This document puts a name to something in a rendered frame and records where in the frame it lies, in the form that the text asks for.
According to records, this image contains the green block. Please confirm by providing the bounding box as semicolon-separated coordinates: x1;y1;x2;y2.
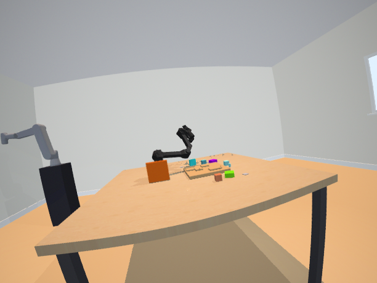
225;170;235;178

